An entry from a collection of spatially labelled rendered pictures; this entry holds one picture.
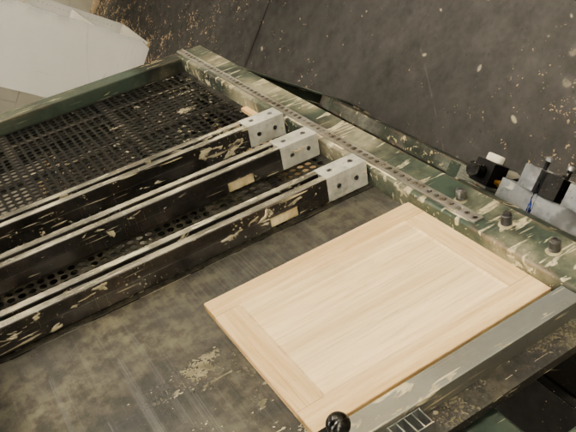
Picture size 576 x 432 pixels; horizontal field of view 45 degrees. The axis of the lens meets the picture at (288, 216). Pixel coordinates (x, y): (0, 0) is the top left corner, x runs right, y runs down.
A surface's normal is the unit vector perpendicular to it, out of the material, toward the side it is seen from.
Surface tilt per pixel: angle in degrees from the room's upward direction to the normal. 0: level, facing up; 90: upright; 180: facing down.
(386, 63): 0
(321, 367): 56
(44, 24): 90
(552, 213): 0
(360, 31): 0
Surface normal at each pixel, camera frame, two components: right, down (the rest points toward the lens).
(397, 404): -0.14, -0.83
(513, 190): -0.78, -0.14
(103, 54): 0.50, 0.44
